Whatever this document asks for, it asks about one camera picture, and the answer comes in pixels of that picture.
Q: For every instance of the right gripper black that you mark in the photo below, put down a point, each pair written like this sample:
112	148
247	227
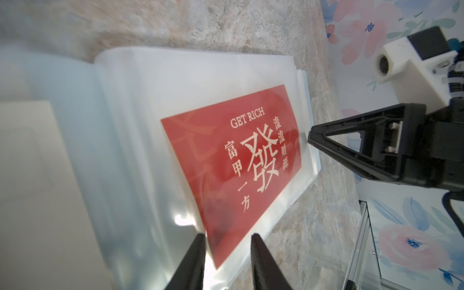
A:
400	144

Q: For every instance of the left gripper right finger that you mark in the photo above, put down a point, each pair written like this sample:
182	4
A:
265	271

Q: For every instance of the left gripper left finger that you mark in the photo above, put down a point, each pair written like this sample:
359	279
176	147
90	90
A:
190	273

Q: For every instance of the red card get rich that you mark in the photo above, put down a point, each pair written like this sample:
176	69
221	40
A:
237	157

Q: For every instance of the cream card inside album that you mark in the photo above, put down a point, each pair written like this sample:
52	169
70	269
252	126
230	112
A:
47	240

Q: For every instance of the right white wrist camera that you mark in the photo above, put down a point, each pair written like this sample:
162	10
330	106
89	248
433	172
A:
418	66

